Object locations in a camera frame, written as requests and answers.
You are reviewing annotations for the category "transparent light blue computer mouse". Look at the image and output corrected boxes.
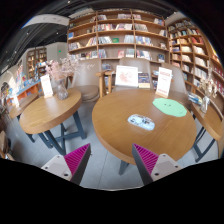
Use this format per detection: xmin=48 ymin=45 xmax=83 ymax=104
xmin=127 ymin=113 xmax=156 ymax=131

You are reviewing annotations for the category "round wooden side table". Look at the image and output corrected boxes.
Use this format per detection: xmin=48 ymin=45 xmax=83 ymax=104
xmin=19 ymin=87 xmax=88 ymax=156
xmin=9 ymin=93 xmax=40 ymax=121
xmin=190 ymin=99 xmax=224 ymax=163

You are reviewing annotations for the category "colourful magazine stack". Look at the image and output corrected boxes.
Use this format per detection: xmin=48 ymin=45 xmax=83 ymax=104
xmin=187 ymin=91 xmax=204 ymax=106

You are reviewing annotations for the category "curved wooden bookshelf with books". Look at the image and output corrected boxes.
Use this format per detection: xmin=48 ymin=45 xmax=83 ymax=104
xmin=166 ymin=16 xmax=224 ymax=111

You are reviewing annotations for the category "flat wooden bookshelf with books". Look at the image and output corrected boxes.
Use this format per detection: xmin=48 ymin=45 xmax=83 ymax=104
xmin=66 ymin=8 xmax=169 ymax=64

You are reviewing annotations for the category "glass vase with pink flowers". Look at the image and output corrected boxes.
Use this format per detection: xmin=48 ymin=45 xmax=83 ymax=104
xmin=44 ymin=56 xmax=81 ymax=101

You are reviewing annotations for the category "white framed red drawing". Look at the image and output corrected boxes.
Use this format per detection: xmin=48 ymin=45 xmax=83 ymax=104
xmin=114 ymin=65 xmax=139 ymax=89

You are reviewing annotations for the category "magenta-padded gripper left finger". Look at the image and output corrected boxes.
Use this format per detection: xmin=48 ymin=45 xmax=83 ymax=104
xmin=41 ymin=143 xmax=92 ymax=186

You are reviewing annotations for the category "beige padded wooden armchair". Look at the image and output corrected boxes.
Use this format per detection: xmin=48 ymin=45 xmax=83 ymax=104
xmin=161 ymin=62 xmax=190 ymax=101
xmin=113 ymin=57 xmax=153 ymax=93
xmin=71 ymin=58 xmax=103 ymax=103

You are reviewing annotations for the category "small white table sign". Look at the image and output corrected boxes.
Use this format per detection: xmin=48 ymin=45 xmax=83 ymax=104
xmin=39 ymin=73 xmax=54 ymax=99

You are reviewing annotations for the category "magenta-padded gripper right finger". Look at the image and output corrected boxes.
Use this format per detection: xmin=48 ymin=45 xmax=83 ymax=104
xmin=131 ymin=143 xmax=184 ymax=186

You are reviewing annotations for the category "dark cover book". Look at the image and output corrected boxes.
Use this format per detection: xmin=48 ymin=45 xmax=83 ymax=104
xmin=137 ymin=72 xmax=152 ymax=90

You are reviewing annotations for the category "glass vase with dried flowers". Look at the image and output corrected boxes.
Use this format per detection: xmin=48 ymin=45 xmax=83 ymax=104
xmin=198 ymin=68 xmax=219 ymax=114

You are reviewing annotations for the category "distant wooden bookshelf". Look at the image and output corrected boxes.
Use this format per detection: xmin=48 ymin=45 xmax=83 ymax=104
xmin=25 ymin=46 xmax=48 ymax=79

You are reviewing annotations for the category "green smiley mouse pad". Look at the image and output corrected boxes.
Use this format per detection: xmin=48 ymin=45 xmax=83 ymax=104
xmin=152 ymin=97 xmax=188 ymax=118

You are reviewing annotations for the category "white sign on wooden base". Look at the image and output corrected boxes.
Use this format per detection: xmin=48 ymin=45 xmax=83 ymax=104
xmin=155 ymin=66 xmax=173 ymax=99

